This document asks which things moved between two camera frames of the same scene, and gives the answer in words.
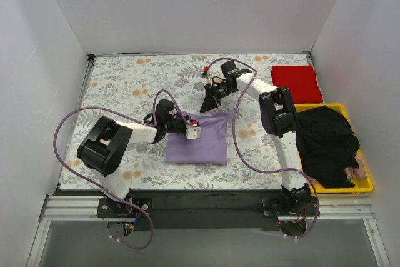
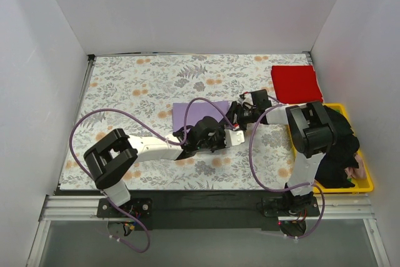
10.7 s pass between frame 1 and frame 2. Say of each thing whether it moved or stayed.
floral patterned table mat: stayed
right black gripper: moved
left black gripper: moved
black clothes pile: stayed
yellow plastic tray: stayed
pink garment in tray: stayed
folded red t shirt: stayed
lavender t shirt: moved
